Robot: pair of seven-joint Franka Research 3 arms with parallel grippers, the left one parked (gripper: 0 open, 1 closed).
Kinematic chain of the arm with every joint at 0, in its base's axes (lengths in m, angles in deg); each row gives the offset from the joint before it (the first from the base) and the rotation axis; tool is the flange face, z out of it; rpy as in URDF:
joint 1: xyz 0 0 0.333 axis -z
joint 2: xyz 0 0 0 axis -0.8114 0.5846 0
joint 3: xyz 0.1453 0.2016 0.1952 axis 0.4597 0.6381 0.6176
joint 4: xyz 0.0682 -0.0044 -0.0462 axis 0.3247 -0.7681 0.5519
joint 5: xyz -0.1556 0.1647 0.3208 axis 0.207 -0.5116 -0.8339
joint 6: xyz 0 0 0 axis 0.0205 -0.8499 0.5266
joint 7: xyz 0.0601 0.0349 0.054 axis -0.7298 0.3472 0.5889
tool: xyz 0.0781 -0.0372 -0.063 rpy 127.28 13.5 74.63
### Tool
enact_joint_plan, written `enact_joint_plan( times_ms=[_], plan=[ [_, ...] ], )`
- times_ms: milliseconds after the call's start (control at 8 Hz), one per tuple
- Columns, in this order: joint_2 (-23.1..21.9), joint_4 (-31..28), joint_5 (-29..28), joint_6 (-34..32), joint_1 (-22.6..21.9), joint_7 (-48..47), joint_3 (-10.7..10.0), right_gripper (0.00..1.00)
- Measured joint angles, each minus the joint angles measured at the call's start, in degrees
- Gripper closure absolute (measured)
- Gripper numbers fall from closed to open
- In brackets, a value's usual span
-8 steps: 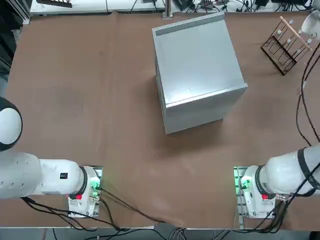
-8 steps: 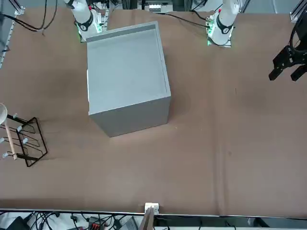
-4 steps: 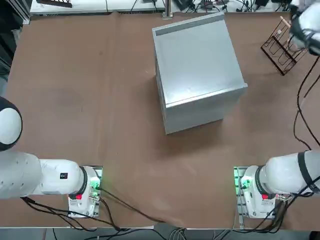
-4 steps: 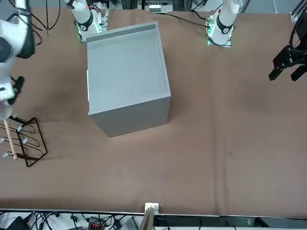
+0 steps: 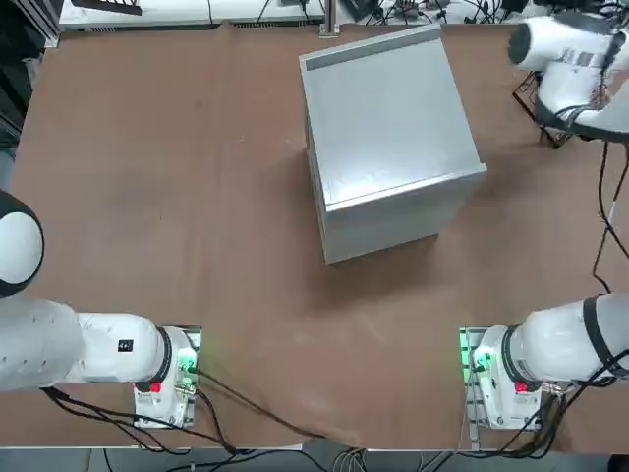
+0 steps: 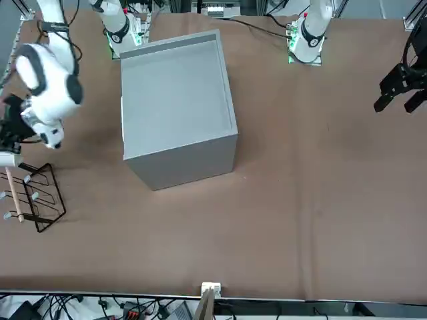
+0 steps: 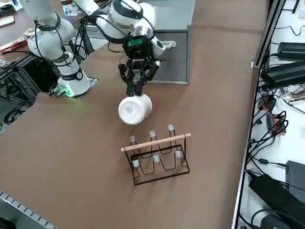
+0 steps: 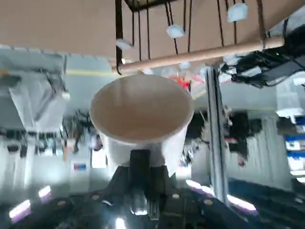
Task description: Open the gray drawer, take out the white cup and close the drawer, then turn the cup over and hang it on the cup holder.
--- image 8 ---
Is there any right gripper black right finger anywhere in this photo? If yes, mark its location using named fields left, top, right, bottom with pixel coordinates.
left=140, top=149, right=263, bottom=229

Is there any black wire cup holder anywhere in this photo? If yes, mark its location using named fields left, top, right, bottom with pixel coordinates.
left=111, top=0, right=285, bottom=75

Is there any aluminium frame post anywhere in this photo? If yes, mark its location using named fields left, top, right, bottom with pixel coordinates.
left=204, top=64, right=231, bottom=206

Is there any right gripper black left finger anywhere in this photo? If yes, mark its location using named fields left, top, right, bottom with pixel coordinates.
left=23, top=149, right=145, bottom=229

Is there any white cup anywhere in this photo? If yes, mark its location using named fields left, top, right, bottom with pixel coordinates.
left=90, top=73, right=194, bottom=177

